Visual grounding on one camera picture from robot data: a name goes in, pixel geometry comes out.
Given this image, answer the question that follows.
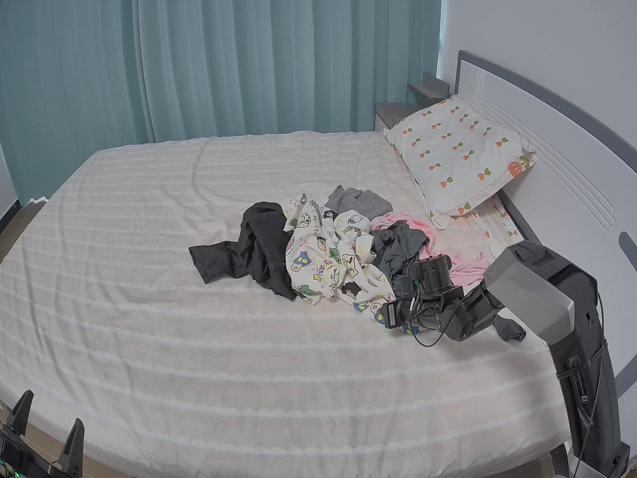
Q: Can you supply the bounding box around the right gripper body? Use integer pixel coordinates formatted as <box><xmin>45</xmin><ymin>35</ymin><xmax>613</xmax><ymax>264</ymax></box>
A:
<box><xmin>382</xmin><ymin>294</ymin><xmax>433</xmax><ymax>332</ymax></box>

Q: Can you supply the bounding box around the bed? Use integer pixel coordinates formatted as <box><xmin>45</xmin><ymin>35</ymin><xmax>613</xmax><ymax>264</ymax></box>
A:
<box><xmin>0</xmin><ymin>50</ymin><xmax>637</xmax><ymax>478</ymax></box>

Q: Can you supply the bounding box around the black garment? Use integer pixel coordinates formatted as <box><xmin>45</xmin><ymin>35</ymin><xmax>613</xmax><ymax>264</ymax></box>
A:
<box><xmin>188</xmin><ymin>201</ymin><xmax>298</xmax><ymax>301</ymax></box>

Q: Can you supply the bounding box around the grey bedside table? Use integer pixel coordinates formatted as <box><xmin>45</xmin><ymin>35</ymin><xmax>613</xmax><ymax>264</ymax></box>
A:
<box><xmin>374</xmin><ymin>72</ymin><xmax>451</xmax><ymax>130</ymax></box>

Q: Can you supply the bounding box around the pink garment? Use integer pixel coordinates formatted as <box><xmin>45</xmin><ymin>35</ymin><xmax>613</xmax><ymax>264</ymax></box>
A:
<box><xmin>369</xmin><ymin>212</ymin><xmax>491</xmax><ymax>287</ymax></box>

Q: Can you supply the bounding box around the blue-green curtain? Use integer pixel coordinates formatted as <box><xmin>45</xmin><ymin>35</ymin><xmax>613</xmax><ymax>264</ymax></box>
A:
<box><xmin>0</xmin><ymin>0</ymin><xmax>152</xmax><ymax>205</ymax></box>
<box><xmin>132</xmin><ymin>0</ymin><xmax>445</xmax><ymax>144</ymax></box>

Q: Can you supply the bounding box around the black cable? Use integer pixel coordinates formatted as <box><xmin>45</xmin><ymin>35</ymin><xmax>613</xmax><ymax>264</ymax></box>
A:
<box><xmin>409</xmin><ymin>292</ymin><xmax>466</xmax><ymax>348</ymax></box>

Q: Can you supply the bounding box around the dark grey garment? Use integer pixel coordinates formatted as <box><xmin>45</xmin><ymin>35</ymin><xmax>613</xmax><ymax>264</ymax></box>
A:
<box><xmin>372</xmin><ymin>221</ymin><xmax>527</xmax><ymax>343</ymax></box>

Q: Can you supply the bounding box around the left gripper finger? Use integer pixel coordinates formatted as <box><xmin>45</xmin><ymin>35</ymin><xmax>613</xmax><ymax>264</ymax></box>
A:
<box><xmin>57</xmin><ymin>419</ymin><xmax>85</xmax><ymax>473</ymax></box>
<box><xmin>11</xmin><ymin>390</ymin><xmax>35</xmax><ymax>437</ymax></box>

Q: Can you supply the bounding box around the white printed pyjama top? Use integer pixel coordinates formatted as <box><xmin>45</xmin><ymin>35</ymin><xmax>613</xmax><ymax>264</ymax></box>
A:
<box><xmin>284</xmin><ymin>192</ymin><xmax>399</xmax><ymax>327</ymax></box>

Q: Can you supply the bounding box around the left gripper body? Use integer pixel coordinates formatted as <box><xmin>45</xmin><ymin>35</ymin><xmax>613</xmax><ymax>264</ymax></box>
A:
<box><xmin>0</xmin><ymin>429</ymin><xmax>83</xmax><ymax>478</ymax></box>

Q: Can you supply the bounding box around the white printed pillow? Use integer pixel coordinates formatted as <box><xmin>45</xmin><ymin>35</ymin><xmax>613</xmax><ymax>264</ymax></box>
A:
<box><xmin>383</xmin><ymin>95</ymin><xmax>537</xmax><ymax>230</ymax></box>
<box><xmin>450</xmin><ymin>192</ymin><xmax>521</xmax><ymax>260</ymax></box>

